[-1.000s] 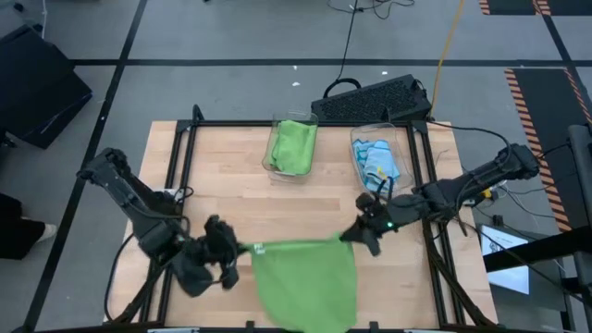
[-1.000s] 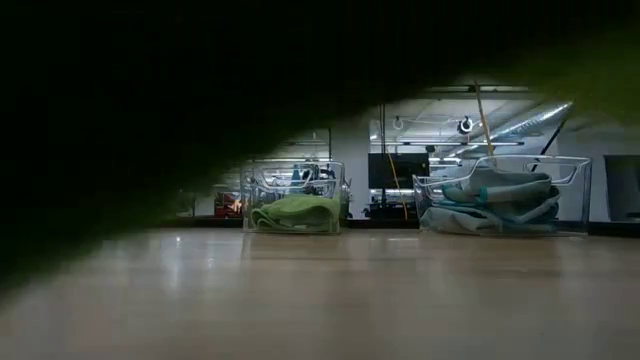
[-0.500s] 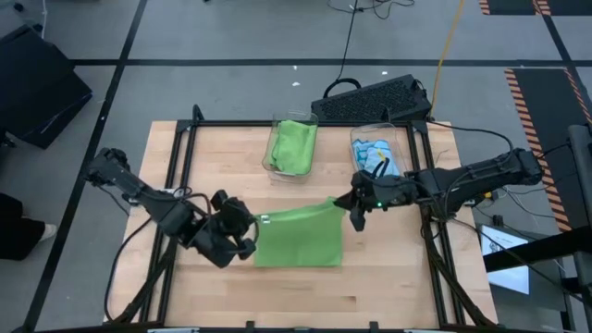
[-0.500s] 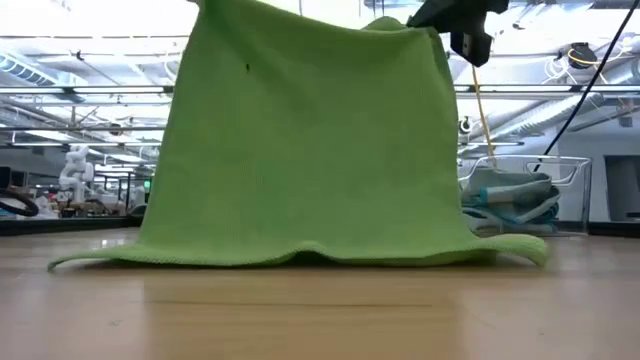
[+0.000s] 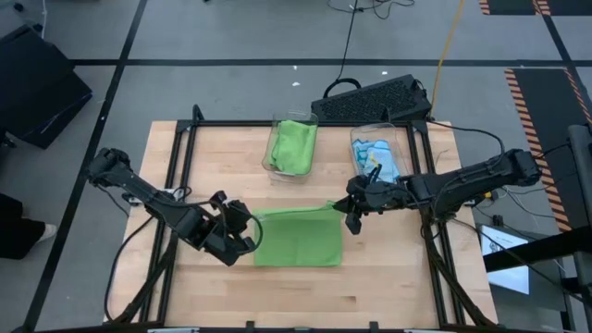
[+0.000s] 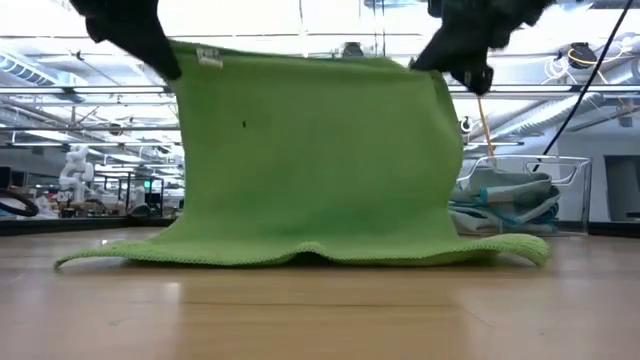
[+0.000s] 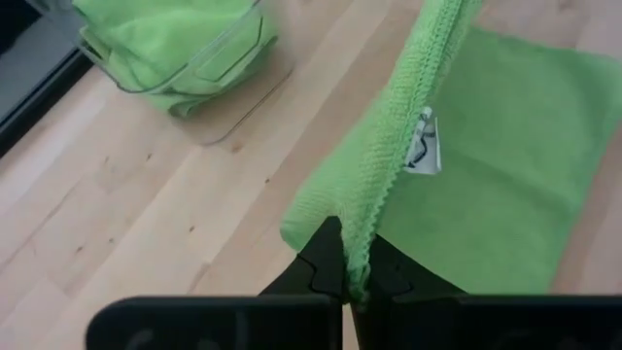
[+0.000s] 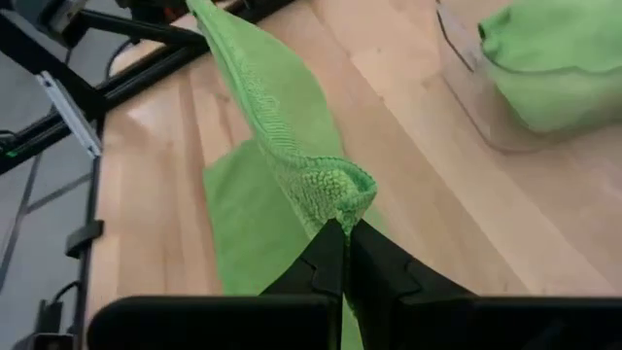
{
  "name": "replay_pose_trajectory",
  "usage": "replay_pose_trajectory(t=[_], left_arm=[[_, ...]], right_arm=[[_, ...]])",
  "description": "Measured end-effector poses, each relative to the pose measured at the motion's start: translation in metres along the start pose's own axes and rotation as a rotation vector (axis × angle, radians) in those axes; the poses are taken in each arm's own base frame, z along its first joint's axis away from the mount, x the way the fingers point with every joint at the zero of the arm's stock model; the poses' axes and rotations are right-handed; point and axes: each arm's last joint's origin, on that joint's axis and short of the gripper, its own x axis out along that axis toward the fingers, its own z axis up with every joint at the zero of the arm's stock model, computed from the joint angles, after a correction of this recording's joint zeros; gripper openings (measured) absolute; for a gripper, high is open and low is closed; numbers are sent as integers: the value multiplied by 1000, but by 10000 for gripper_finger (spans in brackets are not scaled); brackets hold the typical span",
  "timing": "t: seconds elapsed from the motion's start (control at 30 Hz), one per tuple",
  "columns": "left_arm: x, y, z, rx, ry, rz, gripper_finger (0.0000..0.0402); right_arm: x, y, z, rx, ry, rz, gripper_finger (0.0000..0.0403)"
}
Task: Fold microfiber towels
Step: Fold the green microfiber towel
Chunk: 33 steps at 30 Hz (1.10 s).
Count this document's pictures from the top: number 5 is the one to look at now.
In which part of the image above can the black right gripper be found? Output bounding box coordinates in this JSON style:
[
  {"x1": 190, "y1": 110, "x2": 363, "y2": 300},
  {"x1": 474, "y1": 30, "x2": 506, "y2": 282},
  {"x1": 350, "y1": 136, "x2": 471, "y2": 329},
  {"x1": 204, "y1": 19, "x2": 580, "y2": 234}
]
[{"x1": 331, "y1": 174, "x2": 413, "y2": 236}]

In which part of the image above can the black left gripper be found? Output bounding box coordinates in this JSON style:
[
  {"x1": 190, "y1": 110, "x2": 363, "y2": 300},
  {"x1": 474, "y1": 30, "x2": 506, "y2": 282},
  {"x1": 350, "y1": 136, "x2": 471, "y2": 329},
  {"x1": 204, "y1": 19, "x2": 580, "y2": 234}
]
[{"x1": 191, "y1": 190, "x2": 258, "y2": 268}]

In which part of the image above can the clear plastic bin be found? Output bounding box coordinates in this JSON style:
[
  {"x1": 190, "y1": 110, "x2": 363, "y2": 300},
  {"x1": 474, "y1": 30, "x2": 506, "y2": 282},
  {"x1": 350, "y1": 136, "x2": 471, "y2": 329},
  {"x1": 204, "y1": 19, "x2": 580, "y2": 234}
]
[
  {"x1": 262, "y1": 110, "x2": 321, "y2": 185},
  {"x1": 350, "y1": 122, "x2": 413, "y2": 186}
]

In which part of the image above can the monitor with white screen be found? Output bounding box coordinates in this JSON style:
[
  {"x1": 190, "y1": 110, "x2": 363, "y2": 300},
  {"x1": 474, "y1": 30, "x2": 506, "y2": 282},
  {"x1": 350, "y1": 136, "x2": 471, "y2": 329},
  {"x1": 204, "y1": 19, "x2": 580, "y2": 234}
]
[{"x1": 480, "y1": 223, "x2": 531, "y2": 296}]

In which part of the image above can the black diagonal bar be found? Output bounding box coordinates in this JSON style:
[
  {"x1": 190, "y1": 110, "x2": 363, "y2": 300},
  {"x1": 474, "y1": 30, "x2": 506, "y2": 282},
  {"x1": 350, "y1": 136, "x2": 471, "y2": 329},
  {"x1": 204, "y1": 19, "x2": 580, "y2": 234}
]
[{"x1": 483, "y1": 225, "x2": 592, "y2": 274}]

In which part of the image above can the person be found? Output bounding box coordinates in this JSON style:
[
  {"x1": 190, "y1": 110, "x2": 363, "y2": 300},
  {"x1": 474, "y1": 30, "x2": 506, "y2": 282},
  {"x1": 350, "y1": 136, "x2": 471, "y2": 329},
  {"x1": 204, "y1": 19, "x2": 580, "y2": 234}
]
[{"x1": 0, "y1": 192, "x2": 58, "y2": 261}]

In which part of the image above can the black mat with orange stripes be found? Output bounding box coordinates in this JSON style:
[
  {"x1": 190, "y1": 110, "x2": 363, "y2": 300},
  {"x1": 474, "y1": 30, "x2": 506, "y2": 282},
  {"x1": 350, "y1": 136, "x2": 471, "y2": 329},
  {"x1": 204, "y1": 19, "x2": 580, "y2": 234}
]
[
  {"x1": 478, "y1": 0, "x2": 592, "y2": 18},
  {"x1": 503, "y1": 67, "x2": 592, "y2": 233}
]

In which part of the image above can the large black case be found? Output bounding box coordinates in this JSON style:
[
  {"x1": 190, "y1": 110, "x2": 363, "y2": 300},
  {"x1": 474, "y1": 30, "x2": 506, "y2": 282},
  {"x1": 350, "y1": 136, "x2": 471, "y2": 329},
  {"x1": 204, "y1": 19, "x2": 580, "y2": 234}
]
[{"x1": 0, "y1": 25, "x2": 93, "y2": 150}]

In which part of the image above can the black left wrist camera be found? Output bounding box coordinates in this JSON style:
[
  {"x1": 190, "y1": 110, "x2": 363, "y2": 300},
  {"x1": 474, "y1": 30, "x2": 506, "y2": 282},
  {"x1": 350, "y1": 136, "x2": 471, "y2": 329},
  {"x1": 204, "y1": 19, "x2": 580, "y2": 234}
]
[{"x1": 225, "y1": 199, "x2": 254, "y2": 232}]

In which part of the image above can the black left wrist camera cable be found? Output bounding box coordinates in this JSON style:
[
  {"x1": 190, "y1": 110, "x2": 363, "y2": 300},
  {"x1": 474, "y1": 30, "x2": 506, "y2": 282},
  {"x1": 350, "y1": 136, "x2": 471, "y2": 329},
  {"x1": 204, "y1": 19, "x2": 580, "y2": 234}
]
[{"x1": 173, "y1": 185, "x2": 265, "y2": 255}]

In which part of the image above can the black metal table frame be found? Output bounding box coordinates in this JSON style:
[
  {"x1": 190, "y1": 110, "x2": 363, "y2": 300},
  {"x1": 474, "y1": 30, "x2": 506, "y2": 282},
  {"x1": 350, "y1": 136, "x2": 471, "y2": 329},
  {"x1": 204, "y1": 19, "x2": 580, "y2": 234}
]
[{"x1": 104, "y1": 104, "x2": 500, "y2": 333}]

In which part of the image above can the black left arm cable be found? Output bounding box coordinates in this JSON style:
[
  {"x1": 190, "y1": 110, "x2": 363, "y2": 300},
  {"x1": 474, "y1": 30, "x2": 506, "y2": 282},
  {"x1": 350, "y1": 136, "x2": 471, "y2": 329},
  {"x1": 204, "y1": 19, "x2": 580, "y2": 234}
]
[{"x1": 104, "y1": 215, "x2": 156, "y2": 324}]

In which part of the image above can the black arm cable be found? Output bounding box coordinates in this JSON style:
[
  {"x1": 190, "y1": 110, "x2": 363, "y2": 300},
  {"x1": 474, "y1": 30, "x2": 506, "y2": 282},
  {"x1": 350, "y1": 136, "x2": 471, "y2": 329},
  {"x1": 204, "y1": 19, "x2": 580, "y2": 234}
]
[
  {"x1": 104, "y1": 215, "x2": 156, "y2": 324},
  {"x1": 427, "y1": 119, "x2": 506, "y2": 161}
]

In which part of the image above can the black floor cable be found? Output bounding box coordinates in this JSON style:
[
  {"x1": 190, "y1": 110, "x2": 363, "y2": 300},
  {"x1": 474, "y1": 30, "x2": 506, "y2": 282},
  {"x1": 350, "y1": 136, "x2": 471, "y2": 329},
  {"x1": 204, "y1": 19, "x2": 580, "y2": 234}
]
[{"x1": 323, "y1": 0, "x2": 416, "y2": 99}]

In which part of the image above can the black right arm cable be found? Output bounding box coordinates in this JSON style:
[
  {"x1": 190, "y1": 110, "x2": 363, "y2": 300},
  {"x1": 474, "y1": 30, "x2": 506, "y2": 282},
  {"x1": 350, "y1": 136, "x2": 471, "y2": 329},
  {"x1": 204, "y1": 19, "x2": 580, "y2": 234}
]
[{"x1": 427, "y1": 119, "x2": 506, "y2": 161}]

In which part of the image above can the yellow cable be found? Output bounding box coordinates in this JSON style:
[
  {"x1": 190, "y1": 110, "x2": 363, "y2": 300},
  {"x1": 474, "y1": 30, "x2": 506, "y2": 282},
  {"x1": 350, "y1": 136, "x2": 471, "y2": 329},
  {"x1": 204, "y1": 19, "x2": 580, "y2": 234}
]
[{"x1": 428, "y1": 0, "x2": 466, "y2": 117}]

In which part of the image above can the grey post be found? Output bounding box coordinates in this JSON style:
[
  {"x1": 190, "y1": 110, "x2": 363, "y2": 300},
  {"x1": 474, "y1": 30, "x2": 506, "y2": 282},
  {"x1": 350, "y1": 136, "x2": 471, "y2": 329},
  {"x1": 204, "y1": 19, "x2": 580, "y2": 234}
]
[{"x1": 567, "y1": 123, "x2": 592, "y2": 302}]

